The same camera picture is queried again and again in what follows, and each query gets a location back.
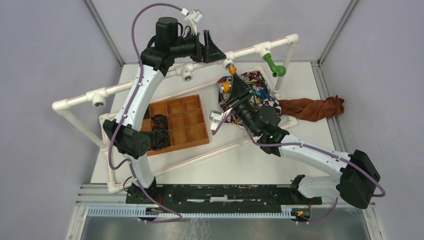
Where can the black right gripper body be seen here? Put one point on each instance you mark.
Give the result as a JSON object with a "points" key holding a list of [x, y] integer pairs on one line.
{"points": [[247, 111]]}

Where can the green plastic water faucet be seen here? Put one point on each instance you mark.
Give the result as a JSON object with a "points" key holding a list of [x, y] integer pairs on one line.
{"points": [[276, 70]]}

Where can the comic print cloth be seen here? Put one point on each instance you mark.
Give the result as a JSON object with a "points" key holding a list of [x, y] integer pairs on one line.
{"points": [[261, 92]]}

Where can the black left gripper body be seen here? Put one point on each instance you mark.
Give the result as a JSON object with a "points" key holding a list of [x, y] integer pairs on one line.
{"points": [[189, 47]]}

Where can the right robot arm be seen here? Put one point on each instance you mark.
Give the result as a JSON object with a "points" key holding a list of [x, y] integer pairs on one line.
{"points": [[349, 176]]}

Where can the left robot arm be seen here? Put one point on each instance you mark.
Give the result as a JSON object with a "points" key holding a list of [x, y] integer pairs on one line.
{"points": [[130, 141]]}

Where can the white slotted cable duct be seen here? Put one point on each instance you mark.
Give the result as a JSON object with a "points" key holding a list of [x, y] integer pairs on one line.
{"points": [[146, 212]]}

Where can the wooden compartment tray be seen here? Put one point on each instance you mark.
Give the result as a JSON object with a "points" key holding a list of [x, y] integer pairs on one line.
{"points": [[186, 120]]}

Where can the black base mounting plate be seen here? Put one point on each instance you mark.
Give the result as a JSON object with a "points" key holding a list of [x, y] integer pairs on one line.
{"points": [[220, 199]]}

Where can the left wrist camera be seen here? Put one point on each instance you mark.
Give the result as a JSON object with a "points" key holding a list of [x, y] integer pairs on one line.
{"points": [[191, 19]]}

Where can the dark patterned rolled cloth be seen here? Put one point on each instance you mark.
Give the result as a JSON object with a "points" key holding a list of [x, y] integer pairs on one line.
{"points": [[159, 139]]}

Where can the brown cloth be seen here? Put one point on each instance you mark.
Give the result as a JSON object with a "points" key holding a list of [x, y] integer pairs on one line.
{"points": [[313, 110]]}

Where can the white pvc pipe frame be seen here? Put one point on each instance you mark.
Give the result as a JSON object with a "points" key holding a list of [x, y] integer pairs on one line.
{"points": [[147, 80]]}

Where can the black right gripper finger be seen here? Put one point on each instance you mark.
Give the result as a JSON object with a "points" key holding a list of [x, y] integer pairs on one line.
{"points": [[239, 88], [232, 102]]}

